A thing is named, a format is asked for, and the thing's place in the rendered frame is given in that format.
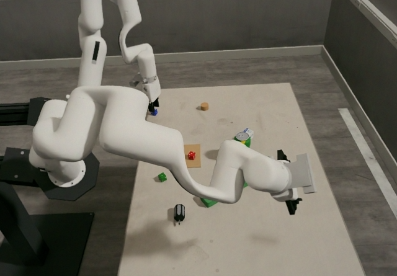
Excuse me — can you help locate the green soda can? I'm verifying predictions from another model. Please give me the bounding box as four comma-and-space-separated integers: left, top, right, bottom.
234, 131, 251, 148

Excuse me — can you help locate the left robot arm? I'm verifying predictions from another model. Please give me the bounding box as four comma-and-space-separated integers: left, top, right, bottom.
78, 0, 157, 87

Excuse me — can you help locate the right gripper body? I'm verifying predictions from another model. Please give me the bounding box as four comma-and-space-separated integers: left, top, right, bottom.
270, 160, 298, 202

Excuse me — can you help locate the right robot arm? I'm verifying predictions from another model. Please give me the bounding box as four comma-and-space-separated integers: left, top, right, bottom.
29, 86, 317, 204

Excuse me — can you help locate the green rectangular box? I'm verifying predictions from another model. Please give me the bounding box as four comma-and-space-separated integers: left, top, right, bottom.
200, 181, 248, 208

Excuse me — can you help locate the red die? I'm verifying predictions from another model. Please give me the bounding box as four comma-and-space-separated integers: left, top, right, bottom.
188, 151, 195, 160

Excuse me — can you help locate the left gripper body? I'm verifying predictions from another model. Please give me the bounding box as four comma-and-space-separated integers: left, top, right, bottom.
142, 77, 161, 102

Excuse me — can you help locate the tan short cylinder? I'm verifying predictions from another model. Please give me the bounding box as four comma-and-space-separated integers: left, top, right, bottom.
201, 102, 209, 111

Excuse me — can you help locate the green die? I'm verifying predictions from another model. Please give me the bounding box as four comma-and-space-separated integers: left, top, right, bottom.
158, 173, 167, 182

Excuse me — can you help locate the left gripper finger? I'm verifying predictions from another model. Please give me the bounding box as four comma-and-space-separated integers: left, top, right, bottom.
153, 97, 159, 107
148, 102, 155, 112

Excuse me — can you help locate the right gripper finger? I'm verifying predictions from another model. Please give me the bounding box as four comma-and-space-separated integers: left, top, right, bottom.
285, 198, 303, 215
277, 149, 290, 162

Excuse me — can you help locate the tan flat mat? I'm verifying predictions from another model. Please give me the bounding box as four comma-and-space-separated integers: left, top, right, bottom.
184, 144, 201, 168

